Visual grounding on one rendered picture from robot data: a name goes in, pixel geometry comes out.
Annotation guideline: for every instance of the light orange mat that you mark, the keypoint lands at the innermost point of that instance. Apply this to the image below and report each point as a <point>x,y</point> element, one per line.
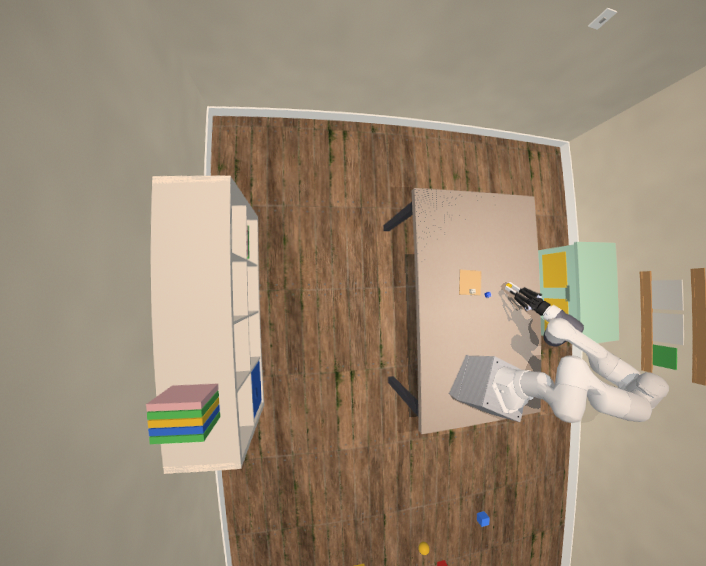
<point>469,280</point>

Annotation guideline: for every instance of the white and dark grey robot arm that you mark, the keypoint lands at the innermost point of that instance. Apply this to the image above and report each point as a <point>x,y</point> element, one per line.
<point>575,382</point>

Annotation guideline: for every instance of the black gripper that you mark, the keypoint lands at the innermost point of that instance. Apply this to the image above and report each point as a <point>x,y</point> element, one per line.
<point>537,304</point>

